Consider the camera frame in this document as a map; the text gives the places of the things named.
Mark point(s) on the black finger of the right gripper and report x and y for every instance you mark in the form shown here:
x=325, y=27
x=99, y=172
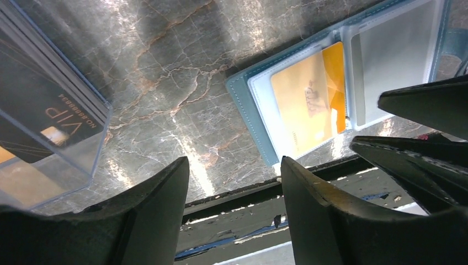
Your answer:
x=433, y=173
x=441, y=105

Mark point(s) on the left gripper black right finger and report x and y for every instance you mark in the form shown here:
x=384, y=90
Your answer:
x=330, y=226

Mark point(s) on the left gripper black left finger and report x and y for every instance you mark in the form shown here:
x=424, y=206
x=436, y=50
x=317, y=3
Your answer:
x=138, y=226

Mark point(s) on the gold VIP credit card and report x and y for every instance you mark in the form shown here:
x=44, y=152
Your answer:
x=310, y=95

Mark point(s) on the light blue card holder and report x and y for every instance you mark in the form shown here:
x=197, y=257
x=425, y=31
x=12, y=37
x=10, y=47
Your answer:
x=390, y=45

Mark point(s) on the clear box with gold cards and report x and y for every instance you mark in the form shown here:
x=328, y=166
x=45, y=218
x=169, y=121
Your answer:
x=53, y=121

